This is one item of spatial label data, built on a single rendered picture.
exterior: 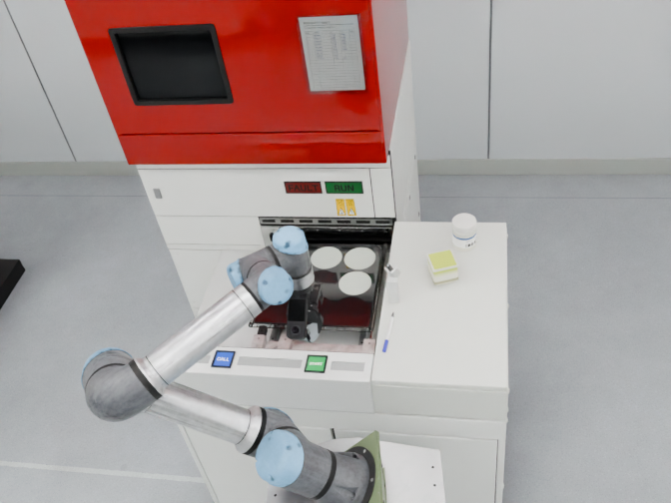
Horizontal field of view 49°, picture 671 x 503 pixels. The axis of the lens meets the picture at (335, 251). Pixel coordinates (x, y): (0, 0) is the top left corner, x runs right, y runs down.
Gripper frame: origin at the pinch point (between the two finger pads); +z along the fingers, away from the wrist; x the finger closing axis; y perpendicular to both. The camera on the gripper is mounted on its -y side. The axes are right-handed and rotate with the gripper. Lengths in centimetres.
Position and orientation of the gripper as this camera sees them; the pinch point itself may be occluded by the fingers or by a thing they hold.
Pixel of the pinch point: (310, 340)
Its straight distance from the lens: 192.3
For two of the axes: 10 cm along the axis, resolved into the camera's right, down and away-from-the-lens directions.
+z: 1.3, 7.2, 6.8
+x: -9.8, -0.3, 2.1
